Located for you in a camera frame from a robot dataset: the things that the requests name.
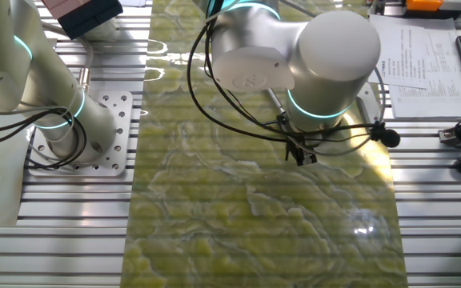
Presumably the printed white paper sheet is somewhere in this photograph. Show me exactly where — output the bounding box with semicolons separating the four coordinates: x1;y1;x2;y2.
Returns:
388;18;461;119
367;14;432;90

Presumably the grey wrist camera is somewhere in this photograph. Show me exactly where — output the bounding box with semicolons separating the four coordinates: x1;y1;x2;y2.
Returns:
354;83;380;123

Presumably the pink cardboard box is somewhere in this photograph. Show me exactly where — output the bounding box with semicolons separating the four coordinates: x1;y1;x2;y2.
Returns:
41;0;92;19

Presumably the metal base cable connector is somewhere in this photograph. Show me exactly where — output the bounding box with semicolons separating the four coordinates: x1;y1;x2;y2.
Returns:
78;66;92;94

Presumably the black base cable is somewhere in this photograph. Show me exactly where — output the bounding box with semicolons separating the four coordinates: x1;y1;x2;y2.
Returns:
0;104;89;170

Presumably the long black wrist cable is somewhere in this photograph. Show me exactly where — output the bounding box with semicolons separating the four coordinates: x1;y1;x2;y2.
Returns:
186;18;375;144

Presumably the black clock movement box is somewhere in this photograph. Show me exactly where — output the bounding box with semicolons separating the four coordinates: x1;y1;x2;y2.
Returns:
276;113;292;134

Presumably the orange and grey device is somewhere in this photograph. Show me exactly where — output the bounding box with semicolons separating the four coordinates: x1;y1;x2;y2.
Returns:
405;0;461;20

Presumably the short black wrist cable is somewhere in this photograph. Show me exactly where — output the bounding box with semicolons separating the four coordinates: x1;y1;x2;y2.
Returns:
203;24;296;138

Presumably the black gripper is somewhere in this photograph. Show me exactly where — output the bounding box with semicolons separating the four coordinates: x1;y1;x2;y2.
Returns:
283;132;319;166

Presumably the green marble pattern mat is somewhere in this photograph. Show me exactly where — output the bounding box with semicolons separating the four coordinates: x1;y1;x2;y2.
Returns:
118;0;410;288

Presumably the grey base hose cable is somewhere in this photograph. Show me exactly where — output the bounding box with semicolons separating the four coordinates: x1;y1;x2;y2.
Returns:
40;19;95;71

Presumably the short black clock hand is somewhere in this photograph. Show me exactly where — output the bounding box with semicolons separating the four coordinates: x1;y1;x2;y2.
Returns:
259;118;286;128

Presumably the dark blue cardboard box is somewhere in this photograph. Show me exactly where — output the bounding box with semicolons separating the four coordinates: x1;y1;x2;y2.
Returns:
56;0;124;41

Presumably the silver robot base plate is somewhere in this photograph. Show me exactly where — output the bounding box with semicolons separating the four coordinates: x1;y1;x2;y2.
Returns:
26;90;134;178

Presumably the black C-clamp with steel screw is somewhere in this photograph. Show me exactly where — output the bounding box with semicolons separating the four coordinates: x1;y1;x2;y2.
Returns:
266;87;291;133

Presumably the black cable strap bundle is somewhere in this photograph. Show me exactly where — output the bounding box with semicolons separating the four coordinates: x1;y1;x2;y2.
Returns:
371;122;402;149

